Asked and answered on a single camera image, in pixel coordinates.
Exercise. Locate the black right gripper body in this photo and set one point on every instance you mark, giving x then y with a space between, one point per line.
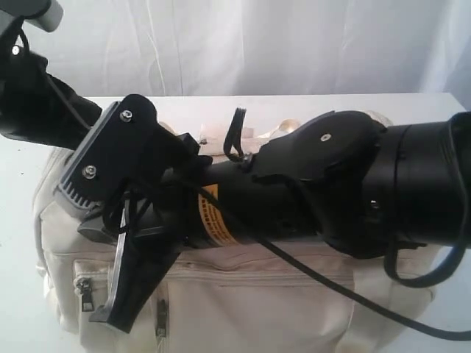
140 221

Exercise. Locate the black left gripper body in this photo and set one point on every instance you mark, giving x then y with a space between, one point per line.
37 107

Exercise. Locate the beige duffel bag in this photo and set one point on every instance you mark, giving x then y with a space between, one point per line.
237 299

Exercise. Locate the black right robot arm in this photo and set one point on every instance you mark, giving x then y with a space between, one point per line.
401 193

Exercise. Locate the white backdrop curtain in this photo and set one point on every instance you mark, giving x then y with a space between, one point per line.
215 48

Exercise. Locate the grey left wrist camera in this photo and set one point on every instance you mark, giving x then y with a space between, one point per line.
44 14

